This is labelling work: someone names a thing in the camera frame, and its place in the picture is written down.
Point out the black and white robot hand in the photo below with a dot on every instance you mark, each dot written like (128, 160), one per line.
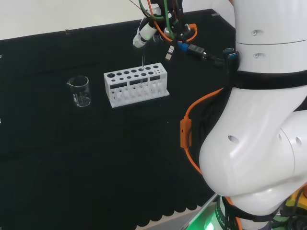
(146, 32)

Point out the clear glass rod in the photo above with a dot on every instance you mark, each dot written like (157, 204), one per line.
(143, 60)

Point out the white test tube rack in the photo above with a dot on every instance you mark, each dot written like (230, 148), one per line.
(139, 100)

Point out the silver USB plug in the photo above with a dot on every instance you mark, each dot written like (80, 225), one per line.
(169, 57)

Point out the black coupler with blue plug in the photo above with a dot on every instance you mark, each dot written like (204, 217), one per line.
(195, 49)

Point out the clear plastic clip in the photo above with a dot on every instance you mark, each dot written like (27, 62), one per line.
(67, 31)
(215, 14)

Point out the clear glass beaker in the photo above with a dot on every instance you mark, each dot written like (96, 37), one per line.
(81, 95)

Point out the black bench cloth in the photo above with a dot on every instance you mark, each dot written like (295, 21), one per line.
(72, 155)

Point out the yellow stop button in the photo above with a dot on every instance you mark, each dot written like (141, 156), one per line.
(293, 202)

